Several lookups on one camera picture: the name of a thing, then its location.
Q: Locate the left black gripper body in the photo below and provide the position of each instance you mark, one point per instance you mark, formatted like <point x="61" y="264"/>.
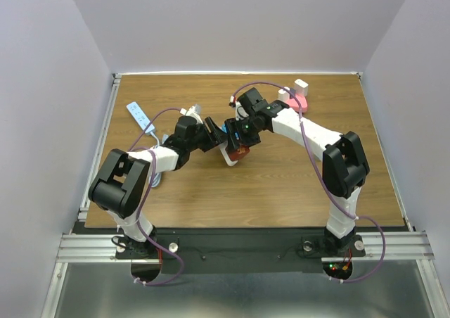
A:
<point x="203" y="138"/>

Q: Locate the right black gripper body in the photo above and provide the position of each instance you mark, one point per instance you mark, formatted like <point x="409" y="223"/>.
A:
<point x="247" y="129"/>

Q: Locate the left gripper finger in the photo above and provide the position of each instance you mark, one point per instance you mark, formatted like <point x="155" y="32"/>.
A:
<point x="221" y="144"/>
<point x="216" y="132"/>

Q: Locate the white triangular socket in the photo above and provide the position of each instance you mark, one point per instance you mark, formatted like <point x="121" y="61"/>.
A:
<point x="227" y="160"/>

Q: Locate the dark red plug adapter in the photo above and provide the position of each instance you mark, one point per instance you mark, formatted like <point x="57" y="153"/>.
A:
<point x="239" y="153"/>

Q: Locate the light blue power strip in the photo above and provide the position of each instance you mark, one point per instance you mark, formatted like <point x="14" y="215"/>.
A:
<point x="143" y="122"/>

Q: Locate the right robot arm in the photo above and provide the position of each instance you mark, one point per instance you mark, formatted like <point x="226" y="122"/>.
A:
<point x="343" y="167"/>

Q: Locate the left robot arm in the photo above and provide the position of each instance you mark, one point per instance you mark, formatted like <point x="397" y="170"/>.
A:
<point x="118" y="186"/>

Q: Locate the white charger plug front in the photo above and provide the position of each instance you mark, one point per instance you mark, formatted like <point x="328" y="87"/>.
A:
<point x="283" y="95"/>

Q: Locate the white charger plug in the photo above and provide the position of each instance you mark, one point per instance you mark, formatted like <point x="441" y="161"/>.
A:
<point x="301" y="87"/>
<point x="283" y="95"/>

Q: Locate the pink triangular socket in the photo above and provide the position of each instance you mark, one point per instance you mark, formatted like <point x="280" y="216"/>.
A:
<point x="298" y="103"/>

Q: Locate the white charger plug rear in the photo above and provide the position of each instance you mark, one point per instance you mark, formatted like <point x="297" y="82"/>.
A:
<point x="301" y="87"/>

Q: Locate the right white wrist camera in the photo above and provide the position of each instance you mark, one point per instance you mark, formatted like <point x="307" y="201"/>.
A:
<point x="240" y="113"/>

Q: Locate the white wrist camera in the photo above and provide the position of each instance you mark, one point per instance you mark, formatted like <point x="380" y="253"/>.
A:
<point x="193" y="111"/>
<point x="240" y="113"/>

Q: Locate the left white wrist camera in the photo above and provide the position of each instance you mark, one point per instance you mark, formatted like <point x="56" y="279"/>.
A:
<point x="193" y="111"/>

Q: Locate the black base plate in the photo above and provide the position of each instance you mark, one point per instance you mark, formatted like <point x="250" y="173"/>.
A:
<point x="218" y="251"/>

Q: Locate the aluminium frame rail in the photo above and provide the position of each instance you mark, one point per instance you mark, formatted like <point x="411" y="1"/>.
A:
<point x="274" y="186"/>

